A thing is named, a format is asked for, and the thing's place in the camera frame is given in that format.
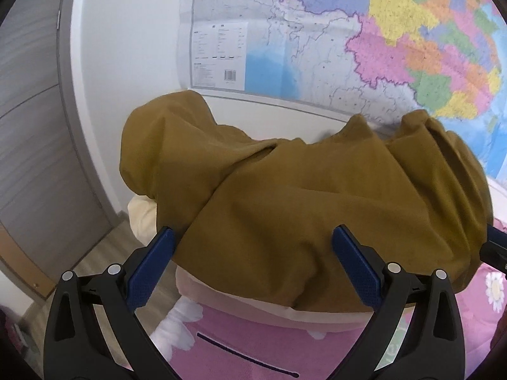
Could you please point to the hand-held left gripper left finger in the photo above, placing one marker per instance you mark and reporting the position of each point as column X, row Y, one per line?
column 152, row 273

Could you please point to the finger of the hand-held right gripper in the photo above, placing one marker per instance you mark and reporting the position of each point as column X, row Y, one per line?
column 497, row 251

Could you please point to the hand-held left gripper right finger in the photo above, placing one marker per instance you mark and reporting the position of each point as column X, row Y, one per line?
column 356, row 269

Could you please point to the brown jacket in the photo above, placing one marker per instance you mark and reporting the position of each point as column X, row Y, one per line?
column 297, row 206

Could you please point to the pink daisy print bed sheet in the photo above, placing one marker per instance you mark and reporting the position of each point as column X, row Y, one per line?
column 245, row 336

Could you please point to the grey door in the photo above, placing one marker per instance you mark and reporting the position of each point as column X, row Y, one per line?
column 35, row 134

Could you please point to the colourful wall map poster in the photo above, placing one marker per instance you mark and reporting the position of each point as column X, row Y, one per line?
column 356, row 39

